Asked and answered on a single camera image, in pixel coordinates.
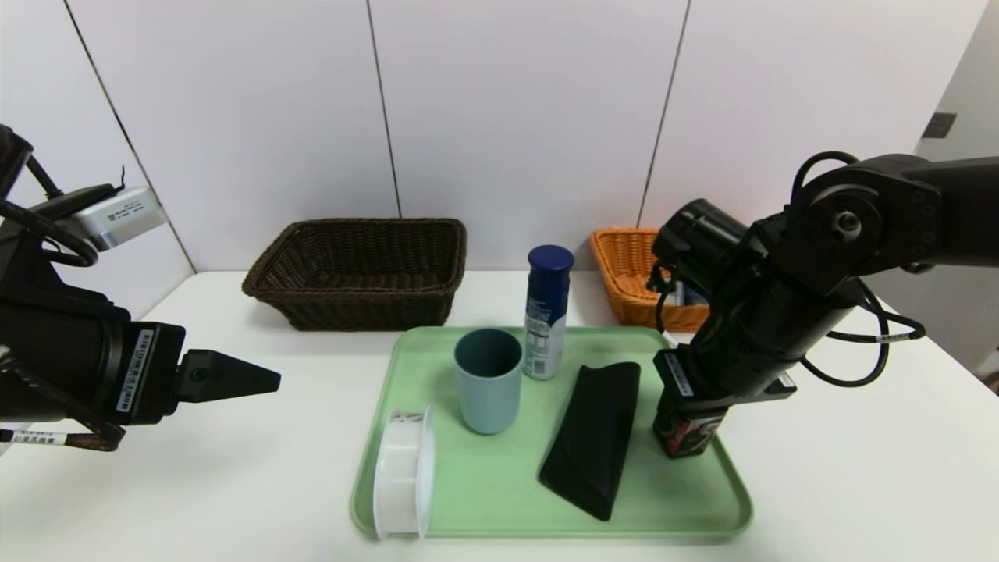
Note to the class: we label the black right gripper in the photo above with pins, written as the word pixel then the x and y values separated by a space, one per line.
pixel 680 381

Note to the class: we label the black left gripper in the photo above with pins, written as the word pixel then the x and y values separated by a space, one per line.
pixel 150 371

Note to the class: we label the small black red tin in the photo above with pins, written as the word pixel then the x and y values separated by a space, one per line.
pixel 691 437

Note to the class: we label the black glasses case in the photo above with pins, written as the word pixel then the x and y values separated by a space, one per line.
pixel 589 445

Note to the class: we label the blue-grey plastic cup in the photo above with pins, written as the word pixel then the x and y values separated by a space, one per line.
pixel 488 398

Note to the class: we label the white plastic round container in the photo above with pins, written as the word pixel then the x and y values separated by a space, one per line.
pixel 402 476

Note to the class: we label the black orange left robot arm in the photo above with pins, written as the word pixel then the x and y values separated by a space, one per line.
pixel 47 351

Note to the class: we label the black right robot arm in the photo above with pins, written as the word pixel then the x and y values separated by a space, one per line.
pixel 780 297

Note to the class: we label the orange wicker basket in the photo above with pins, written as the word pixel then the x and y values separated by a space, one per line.
pixel 624 273

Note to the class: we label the dark brown wicker basket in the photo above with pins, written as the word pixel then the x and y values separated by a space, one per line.
pixel 367 312

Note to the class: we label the blue capped spray can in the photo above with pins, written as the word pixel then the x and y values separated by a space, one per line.
pixel 544 312

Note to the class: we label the light green plastic tray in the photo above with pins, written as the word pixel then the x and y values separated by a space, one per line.
pixel 484 484

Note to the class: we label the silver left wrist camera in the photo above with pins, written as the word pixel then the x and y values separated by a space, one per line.
pixel 117 218

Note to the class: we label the dark grey wall plate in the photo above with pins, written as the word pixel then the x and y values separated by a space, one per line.
pixel 939 126

